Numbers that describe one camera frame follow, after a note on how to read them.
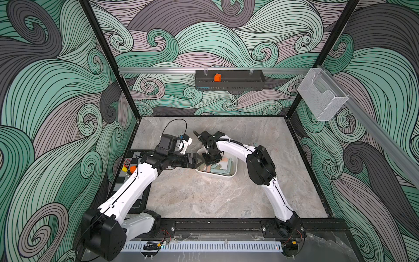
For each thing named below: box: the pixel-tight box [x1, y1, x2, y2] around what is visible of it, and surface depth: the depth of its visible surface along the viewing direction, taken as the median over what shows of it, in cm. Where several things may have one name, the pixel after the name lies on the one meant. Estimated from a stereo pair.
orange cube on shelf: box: [213, 73, 223, 82], surface depth 92 cm
